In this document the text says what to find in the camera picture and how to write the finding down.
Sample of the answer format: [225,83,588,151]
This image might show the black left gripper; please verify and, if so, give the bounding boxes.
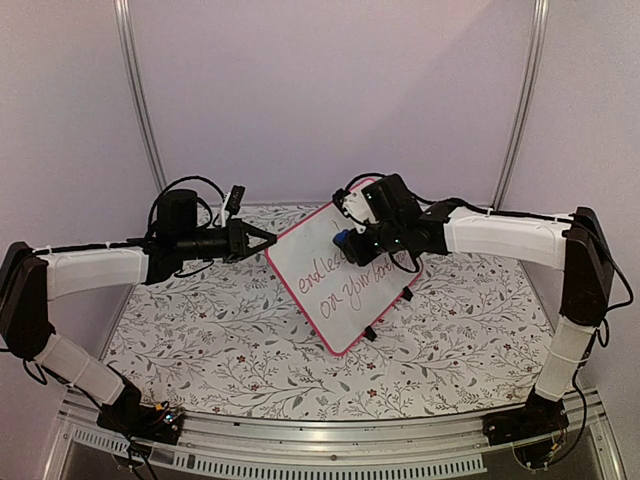
[177,219,278,265]

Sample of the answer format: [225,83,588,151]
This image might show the blue whiteboard eraser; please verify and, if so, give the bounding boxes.
[333,230,350,247]

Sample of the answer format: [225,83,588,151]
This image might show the pink framed whiteboard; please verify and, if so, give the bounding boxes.
[266,202,422,356]

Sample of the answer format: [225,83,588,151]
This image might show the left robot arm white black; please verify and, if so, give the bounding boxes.
[1,186,277,434]

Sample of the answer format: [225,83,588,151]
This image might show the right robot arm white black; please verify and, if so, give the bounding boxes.
[332,174,615,436]

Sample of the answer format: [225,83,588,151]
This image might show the floral patterned table mat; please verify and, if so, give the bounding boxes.
[99,203,569,420]

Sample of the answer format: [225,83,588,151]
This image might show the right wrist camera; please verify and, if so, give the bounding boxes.
[332,189,377,234]

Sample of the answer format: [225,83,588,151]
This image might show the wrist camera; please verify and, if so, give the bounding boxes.
[332,189,377,234]
[218,185,246,227]

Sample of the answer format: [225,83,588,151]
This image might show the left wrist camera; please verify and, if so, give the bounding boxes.
[218,185,246,227]

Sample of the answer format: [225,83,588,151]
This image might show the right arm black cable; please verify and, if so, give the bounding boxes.
[339,173,635,451]

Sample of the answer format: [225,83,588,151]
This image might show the wire easel stand black tips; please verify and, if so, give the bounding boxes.
[363,286,414,342]

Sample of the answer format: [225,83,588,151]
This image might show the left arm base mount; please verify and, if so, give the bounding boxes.
[97,383,184,445]

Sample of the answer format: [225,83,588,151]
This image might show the front aluminium rail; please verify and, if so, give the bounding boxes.
[44,389,629,479]

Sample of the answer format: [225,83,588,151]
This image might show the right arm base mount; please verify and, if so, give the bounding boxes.
[482,392,569,470]

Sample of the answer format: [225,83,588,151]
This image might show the left aluminium frame post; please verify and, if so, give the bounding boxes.
[113,0,168,192]

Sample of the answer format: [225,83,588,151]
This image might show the aluminium frame post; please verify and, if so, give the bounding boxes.
[113,0,168,192]
[491,0,550,210]

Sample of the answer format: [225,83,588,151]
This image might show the right aluminium frame post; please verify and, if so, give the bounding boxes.
[491,0,550,210]

